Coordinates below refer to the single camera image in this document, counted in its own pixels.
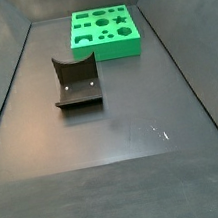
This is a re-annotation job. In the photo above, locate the green shape sorter block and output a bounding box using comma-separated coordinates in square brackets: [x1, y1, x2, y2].
[70, 4, 141, 61]

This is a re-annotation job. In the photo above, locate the black curved holder stand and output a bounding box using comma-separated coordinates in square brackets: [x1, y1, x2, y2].
[52, 53, 103, 109]

